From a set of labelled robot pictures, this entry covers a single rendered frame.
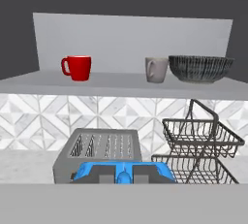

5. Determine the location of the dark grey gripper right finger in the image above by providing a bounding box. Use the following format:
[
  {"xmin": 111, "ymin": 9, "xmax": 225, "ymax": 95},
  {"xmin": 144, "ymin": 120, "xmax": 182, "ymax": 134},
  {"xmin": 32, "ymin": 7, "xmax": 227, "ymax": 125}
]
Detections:
[{"xmin": 132, "ymin": 165, "xmax": 177, "ymax": 185}]

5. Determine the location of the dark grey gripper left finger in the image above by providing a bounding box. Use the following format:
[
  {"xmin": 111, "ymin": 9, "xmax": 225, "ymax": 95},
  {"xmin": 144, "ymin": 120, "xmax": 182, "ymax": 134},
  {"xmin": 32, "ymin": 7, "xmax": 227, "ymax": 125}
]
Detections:
[{"xmin": 71, "ymin": 165, "xmax": 116, "ymax": 185}]

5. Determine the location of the pale grey mug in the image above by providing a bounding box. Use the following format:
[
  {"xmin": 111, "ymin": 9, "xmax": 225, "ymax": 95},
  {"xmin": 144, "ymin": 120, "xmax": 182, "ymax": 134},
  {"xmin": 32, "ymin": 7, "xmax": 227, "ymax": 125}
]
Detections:
[{"xmin": 144, "ymin": 56, "xmax": 170, "ymax": 83}]

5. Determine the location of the red mug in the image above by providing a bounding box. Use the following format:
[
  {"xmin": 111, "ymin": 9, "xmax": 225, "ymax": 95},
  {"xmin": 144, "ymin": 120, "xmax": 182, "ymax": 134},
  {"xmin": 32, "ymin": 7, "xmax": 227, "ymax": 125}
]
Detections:
[{"xmin": 60, "ymin": 55, "xmax": 92, "ymax": 82}]

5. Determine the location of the dark striped bowl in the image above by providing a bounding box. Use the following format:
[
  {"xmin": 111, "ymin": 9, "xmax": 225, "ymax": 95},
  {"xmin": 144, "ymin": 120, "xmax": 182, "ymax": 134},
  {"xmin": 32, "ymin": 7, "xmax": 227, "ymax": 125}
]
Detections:
[{"xmin": 168, "ymin": 54, "xmax": 235, "ymax": 84}]

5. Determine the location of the grey grater with blue handle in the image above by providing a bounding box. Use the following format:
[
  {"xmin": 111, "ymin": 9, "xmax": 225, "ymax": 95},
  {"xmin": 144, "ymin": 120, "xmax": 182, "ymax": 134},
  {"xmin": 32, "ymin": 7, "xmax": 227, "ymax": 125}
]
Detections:
[{"xmin": 52, "ymin": 127, "xmax": 177, "ymax": 185}]

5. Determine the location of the dark wire two-tier basket stand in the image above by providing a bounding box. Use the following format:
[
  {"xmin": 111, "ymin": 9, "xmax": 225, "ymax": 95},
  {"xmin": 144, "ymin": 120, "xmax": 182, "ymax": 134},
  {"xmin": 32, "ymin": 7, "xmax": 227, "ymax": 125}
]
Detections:
[{"xmin": 150, "ymin": 98, "xmax": 246, "ymax": 185}]

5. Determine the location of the grey open wall cabinet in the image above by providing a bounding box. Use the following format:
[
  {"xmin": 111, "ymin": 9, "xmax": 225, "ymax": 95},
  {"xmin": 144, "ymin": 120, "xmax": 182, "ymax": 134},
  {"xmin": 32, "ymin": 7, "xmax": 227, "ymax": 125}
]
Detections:
[{"xmin": 0, "ymin": 0, "xmax": 248, "ymax": 102}]

